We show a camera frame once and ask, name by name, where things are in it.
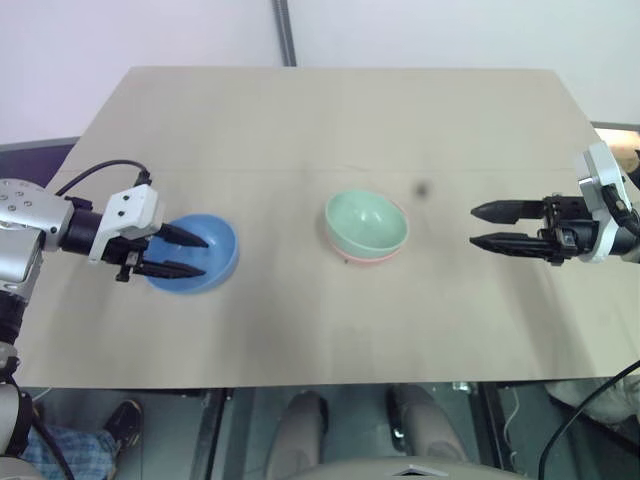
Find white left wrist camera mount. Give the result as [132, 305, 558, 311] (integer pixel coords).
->
[88, 183, 167, 265]

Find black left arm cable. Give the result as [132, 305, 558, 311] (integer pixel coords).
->
[54, 159, 153, 197]

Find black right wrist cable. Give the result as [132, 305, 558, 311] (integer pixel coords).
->
[604, 183, 640, 229]

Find beige cloth bundle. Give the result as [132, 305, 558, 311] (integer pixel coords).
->
[544, 370, 640, 427]

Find black hanging cable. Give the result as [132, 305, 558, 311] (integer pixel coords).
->
[537, 359, 640, 480]

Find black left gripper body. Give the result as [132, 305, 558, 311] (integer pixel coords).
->
[102, 236, 152, 284]

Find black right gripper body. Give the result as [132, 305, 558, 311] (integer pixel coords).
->
[538, 194, 602, 267]

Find dark rounded grey shape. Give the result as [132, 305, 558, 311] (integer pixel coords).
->
[263, 391, 330, 480]
[386, 383, 470, 467]

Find thin white cable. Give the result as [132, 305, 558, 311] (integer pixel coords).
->
[503, 388, 520, 452]

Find blue plaid trouser leg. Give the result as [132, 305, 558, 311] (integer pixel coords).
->
[23, 427, 120, 480]

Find grey metal pole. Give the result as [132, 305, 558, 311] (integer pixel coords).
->
[272, 0, 298, 67]

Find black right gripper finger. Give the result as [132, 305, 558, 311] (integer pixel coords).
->
[469, 231, 550, 259]
[470, 199, 547, 225]

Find black shoe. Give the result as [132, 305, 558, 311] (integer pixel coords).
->
[102, 398, 144, 452]

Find black table frame leg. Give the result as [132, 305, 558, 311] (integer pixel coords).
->
[191, 387, 237, 480]
[478, 382, 517, 472]

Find green bowl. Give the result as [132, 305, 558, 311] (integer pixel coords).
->
[324, 188, 409, 255]

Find blue bowl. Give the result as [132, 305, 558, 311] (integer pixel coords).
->
[142, 213, 240, 297]

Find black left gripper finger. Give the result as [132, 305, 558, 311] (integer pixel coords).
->
[154, 222, 210, 250]
[132, 259, 208, 280]

